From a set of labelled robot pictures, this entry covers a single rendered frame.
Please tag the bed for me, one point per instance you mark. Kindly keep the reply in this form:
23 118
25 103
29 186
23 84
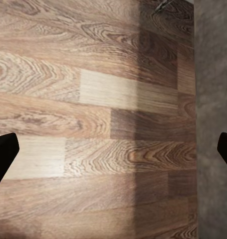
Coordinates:
210 29

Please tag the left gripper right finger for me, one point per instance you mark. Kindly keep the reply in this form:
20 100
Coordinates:
222 146

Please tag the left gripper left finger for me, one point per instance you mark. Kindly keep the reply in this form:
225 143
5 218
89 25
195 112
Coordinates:
9 148

